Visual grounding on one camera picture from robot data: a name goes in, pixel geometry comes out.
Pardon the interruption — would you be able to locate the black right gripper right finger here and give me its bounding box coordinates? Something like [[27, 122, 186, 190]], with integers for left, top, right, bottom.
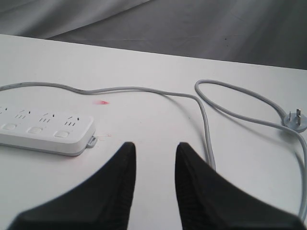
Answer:
[[175, 142, 306, 230]]

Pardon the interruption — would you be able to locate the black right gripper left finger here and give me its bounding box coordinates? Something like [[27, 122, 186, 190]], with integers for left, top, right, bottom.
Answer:
[[8, 142, 136, 230]]

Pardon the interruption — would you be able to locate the white five-outlet power strip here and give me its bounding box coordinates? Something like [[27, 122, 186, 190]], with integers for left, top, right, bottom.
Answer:
[[0, 104, 97, 156]]

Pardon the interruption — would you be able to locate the grey backdrop cloth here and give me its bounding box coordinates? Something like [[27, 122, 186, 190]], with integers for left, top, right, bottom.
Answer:
[[0, 0, 307, 69]]

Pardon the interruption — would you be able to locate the grey power cord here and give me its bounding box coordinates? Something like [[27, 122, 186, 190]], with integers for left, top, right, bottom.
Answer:
[[0, 79, 307, 221]]

